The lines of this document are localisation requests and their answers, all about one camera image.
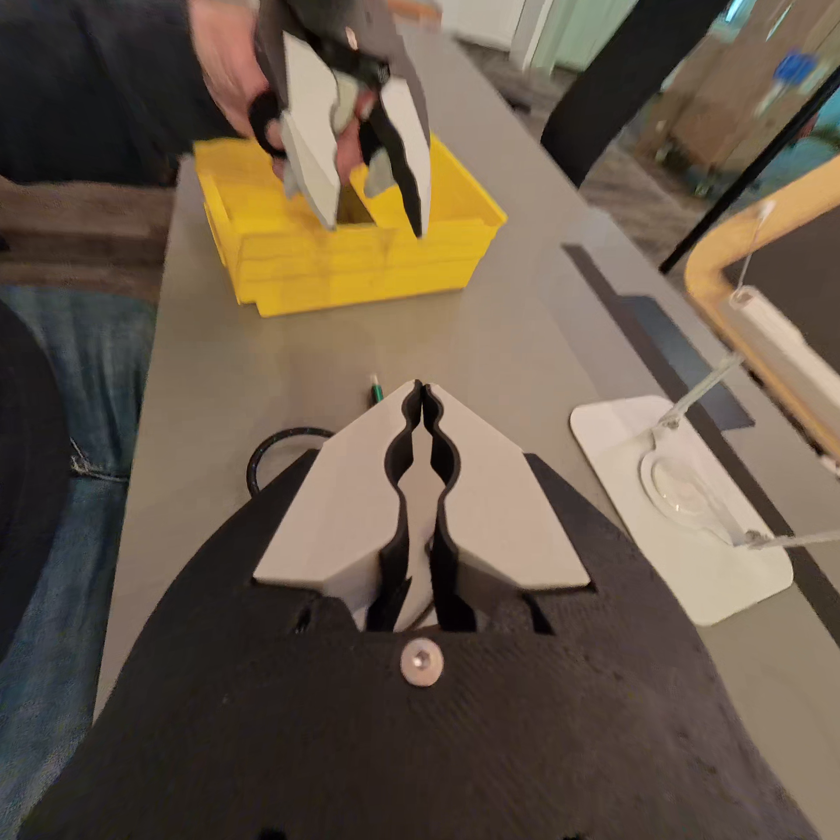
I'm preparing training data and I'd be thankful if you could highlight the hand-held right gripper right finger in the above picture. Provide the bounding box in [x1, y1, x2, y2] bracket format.
[422, 382, 592, 632]

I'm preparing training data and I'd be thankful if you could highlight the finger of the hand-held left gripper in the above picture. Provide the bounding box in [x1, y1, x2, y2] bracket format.
[281, 31, 343, 231]
[367, 79, 434, 240]

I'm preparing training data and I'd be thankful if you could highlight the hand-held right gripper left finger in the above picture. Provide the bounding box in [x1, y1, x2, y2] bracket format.
[252, 379, 422, 632]

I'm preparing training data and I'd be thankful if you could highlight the yellow plastic bin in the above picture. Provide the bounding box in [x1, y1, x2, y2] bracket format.
[193, 131, 508, 318]

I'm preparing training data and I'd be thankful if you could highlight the thick braided hdmi cable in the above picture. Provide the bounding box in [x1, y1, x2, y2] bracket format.
[246, 374, 387, 500]

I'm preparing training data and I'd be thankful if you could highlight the person's left forearm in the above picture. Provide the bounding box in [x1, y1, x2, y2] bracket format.
[0, 0, 219, 186]

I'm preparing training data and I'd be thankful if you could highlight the person's left hand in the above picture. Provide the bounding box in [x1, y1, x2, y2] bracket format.
[189, 0, 287, 181]

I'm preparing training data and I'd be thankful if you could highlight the white tablet stand base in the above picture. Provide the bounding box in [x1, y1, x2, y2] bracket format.
[570, 354, 840, 627]

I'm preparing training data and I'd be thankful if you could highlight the black office chair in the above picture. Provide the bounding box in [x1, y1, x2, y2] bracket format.
[540, 0, 731, 188]

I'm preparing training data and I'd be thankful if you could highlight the person's jeans leg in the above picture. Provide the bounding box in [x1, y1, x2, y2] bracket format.
[0, 285, 158, 821]

